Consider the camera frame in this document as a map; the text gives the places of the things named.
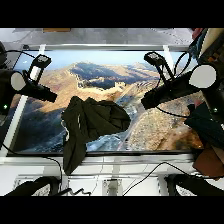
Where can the dark green pants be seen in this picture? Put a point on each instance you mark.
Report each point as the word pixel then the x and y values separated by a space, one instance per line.
pixel 93 120

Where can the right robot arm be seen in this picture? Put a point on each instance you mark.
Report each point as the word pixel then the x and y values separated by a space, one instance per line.
pixel 173 88

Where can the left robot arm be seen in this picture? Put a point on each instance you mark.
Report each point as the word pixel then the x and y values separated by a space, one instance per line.
pixel 33 88

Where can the teal garment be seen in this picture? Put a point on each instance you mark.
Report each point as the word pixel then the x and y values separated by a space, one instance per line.
pixel 206 126

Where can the blue garment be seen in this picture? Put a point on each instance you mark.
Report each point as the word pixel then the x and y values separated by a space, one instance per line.
pixel 197 45

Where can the dark checked garment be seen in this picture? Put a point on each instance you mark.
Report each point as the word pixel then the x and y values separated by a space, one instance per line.
pixel 213 56

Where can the red garment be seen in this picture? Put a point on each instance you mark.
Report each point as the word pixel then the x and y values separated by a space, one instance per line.
pixel 197 32

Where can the cream garment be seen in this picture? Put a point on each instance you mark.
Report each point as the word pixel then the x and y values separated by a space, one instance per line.
pixel 213 36

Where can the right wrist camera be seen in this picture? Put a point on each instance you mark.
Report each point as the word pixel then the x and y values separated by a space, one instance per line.
pixel 154 57

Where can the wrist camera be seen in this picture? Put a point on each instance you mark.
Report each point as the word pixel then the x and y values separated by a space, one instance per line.
pixel 41 60
pixel 154 57

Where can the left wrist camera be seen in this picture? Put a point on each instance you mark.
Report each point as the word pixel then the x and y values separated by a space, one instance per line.
pixel 41 60

